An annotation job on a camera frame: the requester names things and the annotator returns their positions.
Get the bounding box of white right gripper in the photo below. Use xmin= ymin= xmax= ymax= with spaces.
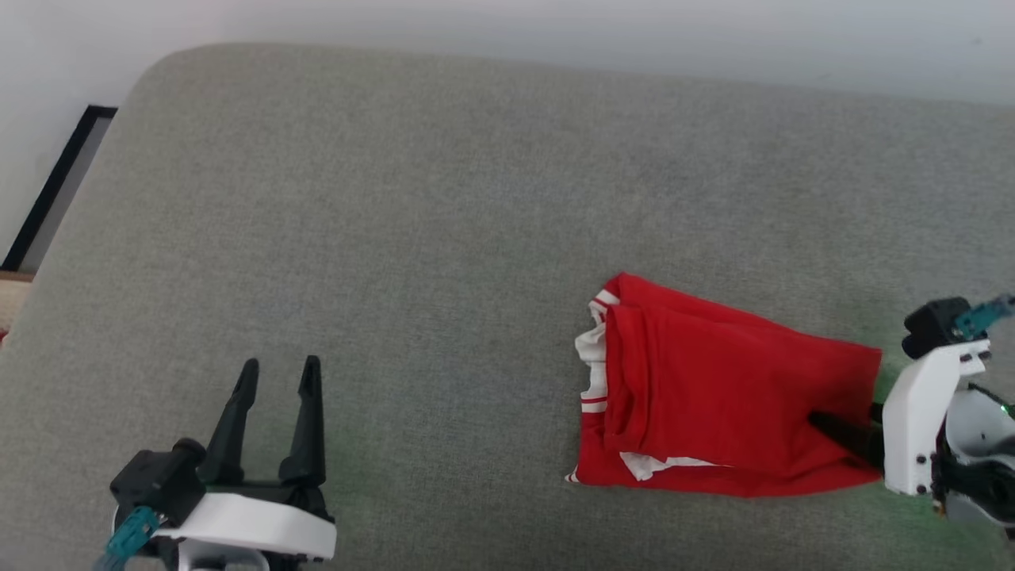
xmin=809 ymin=339 xmax=992 ymax=496

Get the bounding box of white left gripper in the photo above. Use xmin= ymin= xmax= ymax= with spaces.
xmin=151 ymin=355 xmax=338 ymax=571

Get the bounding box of red shirt with white trim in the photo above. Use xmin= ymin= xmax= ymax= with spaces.
xmin=565 ymin=272 xmax=883 ymax=498

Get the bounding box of grey fabric sofa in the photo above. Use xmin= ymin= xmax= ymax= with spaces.
xmin=0 ymin=44 xmax=1015 ymax=571

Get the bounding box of black baseboard strip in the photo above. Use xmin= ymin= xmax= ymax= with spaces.
xmin=0 ymin=105 xmax=118 ymax=273

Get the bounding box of right cable with teal connector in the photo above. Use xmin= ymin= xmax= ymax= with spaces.
xmin=952 ymin=293 xmax=1015 ymax=339

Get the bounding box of cable with teal connector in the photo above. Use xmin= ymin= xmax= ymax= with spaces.
xmin=952 ymin=293 xmax=1015 ymax=339
xmin=95 ymin=506 xmax=164 ymax=571

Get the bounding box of left cable with teal connector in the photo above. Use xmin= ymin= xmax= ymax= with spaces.
xmin=95 ymin=506 xmax=164 ymax=571

